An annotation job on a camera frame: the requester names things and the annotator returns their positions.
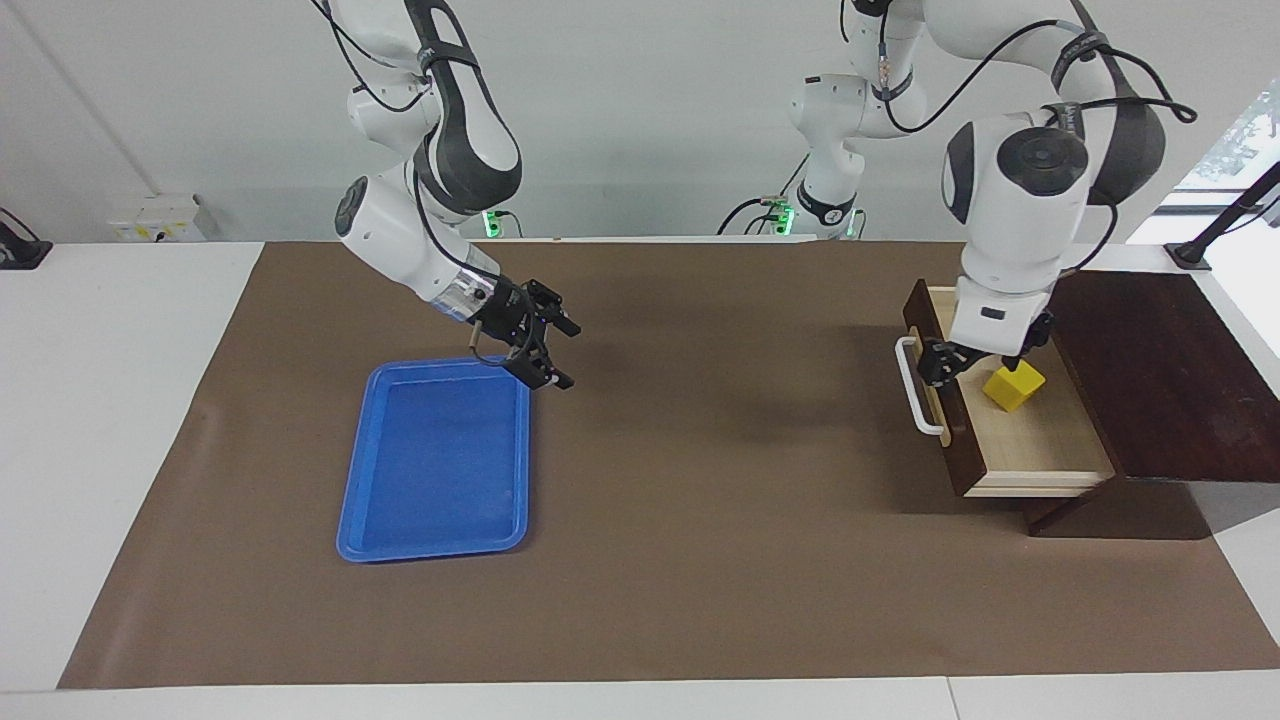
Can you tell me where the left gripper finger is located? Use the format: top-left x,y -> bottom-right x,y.
999,334 -> 1052,372
917,339 -> 987,389

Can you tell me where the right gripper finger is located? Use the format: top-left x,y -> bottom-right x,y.
503,339 -> 577,392
524,279 -> 584,339

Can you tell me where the yellow cube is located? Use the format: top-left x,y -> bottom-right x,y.
982,360 -> 1048,414

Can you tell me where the wooden drawer with white handle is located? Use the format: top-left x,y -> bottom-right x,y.
893,280 -> 1117,500

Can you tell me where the blue plastic tray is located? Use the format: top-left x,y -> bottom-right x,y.
336,357 -> 532,564

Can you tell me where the dark brown wooden cabinet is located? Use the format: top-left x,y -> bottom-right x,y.
1020,268 -> 1280,542

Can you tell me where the brown paper table mat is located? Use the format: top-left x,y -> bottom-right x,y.
57,240 -> 1280,690

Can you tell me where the black clamp stand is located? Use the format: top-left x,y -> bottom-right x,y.
1164,160 -> 1280,273

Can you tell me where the window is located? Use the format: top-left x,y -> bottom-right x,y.
1150,80 -> 1280,217

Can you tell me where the black base cable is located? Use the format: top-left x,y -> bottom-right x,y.
716,193 -> 798,238

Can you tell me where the white wall socket box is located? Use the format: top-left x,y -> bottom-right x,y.
107,194 -> 207,244

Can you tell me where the black table clamp mount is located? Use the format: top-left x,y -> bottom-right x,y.
0,207 -> 54,271

